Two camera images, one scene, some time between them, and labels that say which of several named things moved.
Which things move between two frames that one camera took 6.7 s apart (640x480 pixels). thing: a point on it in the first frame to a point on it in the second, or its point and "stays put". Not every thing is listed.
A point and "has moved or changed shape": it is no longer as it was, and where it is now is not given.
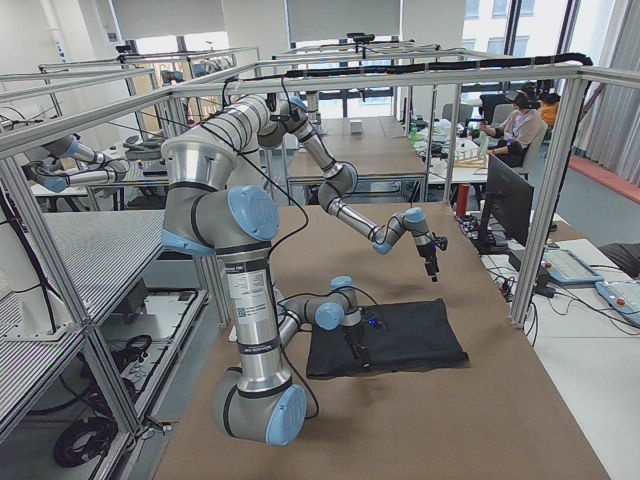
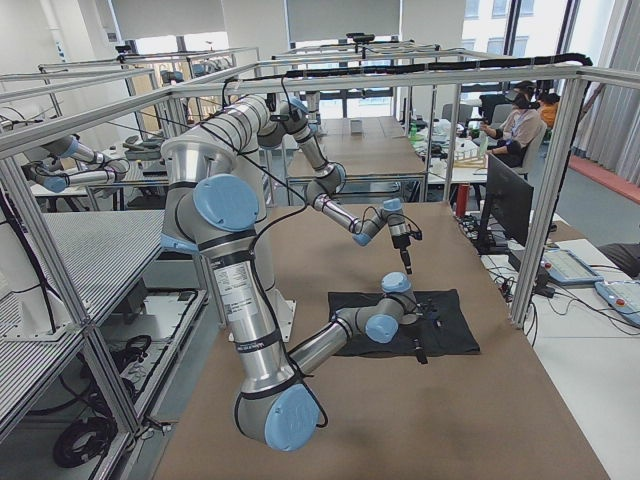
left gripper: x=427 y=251 to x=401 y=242
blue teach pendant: x=566 y=266 stays put
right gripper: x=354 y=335 to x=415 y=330
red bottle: x=463 y=200 stays put
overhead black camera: x=359 y=37 stays put
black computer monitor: x=513 y=199 stays put
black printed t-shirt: x=400 y=336 has moved or changed shape
